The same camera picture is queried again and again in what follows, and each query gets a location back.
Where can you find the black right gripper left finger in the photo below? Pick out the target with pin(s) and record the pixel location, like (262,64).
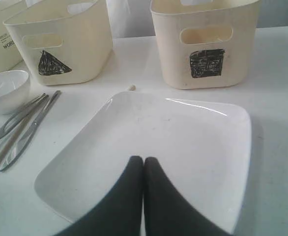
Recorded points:
(119,213)

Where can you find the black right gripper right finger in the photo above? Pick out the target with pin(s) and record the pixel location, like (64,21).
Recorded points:
(166,211)

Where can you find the steel table knife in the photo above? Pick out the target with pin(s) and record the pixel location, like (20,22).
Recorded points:
(27,137)

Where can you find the wooden chopstick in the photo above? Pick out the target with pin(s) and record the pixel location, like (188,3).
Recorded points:
(14,136)
(131,88)

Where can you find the steel spoon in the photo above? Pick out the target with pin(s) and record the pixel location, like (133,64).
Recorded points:
(18,118)

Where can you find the steel fork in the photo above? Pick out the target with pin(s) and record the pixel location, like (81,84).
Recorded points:
(13,118)

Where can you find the white ceramic bowl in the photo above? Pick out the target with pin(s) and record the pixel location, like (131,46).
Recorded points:
(14,90)

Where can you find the white square plate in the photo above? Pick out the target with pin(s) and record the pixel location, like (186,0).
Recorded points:
(203,147)

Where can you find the wooden chopstick under plate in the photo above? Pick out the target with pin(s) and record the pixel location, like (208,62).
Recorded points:
(131,88)

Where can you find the cream bin with square mark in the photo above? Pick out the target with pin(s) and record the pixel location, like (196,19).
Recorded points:
(206,45)

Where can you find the cream bin with triangle mark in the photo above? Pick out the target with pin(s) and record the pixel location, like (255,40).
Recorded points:
(63,41)

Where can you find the cream bin with circle mark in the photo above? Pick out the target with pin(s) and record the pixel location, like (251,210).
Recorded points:
(9,54)

